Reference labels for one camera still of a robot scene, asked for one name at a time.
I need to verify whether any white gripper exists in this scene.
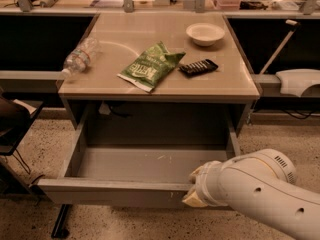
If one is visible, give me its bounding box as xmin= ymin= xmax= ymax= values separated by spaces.
xmin=182 ymin=161 xmax=228 ymax=208

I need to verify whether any grey top drawer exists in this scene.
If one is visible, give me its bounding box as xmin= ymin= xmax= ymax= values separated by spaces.
xmin=39 ymin=102 xmax=239 ymax=208

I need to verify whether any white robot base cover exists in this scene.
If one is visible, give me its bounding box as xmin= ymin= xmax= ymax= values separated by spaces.
xmin=276 ymin=69 xmax=320 ymax=97

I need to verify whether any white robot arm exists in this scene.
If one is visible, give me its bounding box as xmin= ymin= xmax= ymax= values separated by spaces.
xmin=183 ymin=149 xmax=320 ymax=240

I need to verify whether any grey drawer cabinet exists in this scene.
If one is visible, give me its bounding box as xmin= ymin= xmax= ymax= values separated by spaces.
xmin=57 ymin=11 xmax=261 ymax=138

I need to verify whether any black snack packet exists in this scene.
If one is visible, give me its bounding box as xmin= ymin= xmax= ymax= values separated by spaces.
xmin=179 ymin=59 xmax=218 ymax=77

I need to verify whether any black metal stand leg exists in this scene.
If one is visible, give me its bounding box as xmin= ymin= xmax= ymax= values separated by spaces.
xmin=51 ymin=204 xmax=70 ymax=239

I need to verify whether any green chip bag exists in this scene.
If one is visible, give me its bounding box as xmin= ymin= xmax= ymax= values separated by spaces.
xmin=117 ymin=42 xmax=185 ymax=92

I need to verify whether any white bowl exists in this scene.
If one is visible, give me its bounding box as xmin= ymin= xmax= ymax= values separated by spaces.
xmin=186 ymin=23 xmax=225 ymax=47

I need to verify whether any clear plastic water bottle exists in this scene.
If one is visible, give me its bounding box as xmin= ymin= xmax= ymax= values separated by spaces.
xmin=61 ymin=37 xmax=100 ymax=77

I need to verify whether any black chair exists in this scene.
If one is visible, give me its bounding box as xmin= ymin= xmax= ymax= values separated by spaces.
xmin=0 ymin=95 xmax=43 ymax=196

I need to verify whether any white stick with cap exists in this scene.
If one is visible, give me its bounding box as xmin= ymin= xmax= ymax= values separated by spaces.
xmin=259 ymin=19 xmax=300 ymax=74

